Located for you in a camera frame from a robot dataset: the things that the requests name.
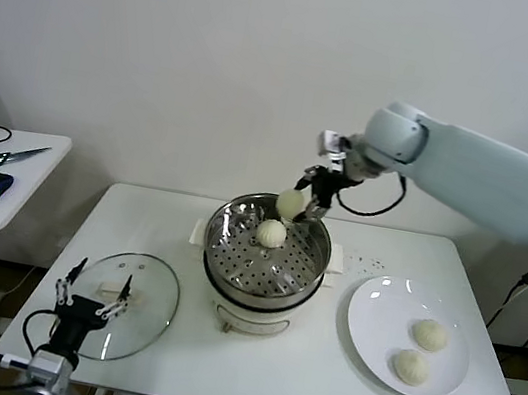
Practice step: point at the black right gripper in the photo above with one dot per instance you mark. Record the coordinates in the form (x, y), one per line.
(329, 183)

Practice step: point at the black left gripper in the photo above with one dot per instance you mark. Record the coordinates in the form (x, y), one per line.
(76, 320)

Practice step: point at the white steamed baozi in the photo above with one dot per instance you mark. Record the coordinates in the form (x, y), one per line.
(270, 233)
(410, 366)
(429, 334)
(290, 204)

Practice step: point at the round glass pot lid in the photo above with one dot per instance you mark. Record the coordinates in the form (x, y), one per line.
(152, 290)

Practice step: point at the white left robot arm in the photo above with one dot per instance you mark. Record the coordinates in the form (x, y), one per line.
(41, 393)

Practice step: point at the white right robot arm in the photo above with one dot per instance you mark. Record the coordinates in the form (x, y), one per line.
(477, 167)

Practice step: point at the perforated steel steamer basket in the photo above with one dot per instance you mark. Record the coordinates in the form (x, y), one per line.
(234, 253)

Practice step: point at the white electric cooking pot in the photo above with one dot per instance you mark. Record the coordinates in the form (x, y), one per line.
(249, 317)

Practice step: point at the large white plate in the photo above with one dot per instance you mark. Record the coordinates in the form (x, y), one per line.
(374, 327)

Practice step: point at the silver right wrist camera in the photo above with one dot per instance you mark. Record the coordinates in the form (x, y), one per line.
(330, 143)

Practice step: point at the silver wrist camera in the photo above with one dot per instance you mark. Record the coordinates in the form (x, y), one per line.
(330, 143)
(51, 364)

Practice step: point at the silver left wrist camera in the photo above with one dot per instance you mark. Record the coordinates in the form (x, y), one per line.
(51, 364)

